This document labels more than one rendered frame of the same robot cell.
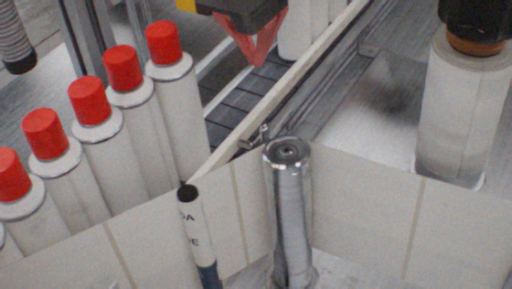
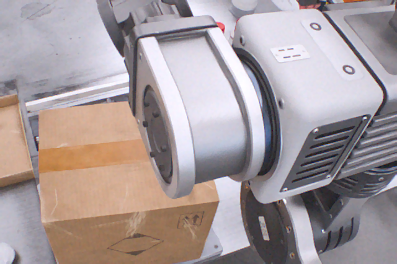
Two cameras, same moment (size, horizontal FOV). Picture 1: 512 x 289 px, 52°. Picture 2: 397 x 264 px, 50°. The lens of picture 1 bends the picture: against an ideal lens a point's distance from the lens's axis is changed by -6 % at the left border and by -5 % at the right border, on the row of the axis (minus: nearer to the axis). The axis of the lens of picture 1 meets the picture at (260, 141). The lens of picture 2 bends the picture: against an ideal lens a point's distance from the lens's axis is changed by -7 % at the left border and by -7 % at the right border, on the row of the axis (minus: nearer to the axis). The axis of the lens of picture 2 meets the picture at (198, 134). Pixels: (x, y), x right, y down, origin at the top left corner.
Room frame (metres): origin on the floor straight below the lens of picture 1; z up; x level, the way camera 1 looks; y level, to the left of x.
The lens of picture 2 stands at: (1.62, 0.20, 1.78)
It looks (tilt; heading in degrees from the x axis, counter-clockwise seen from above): 52 degrees down; 202
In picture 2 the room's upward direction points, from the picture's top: 11 degrees clockwise
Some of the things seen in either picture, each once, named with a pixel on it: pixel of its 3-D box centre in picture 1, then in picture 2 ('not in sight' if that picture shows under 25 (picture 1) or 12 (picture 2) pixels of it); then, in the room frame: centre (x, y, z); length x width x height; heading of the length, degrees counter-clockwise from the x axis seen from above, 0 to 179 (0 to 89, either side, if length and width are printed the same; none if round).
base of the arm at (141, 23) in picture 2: not in sight; (162, 48); (1.30, 0.01, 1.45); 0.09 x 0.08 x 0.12; 141
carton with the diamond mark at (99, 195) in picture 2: not in sight; (123, 191); (1.25, -0.09, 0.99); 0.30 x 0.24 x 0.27; 133
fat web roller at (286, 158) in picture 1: (291, 223); not in sight; (0.30, -0.02, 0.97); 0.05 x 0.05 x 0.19
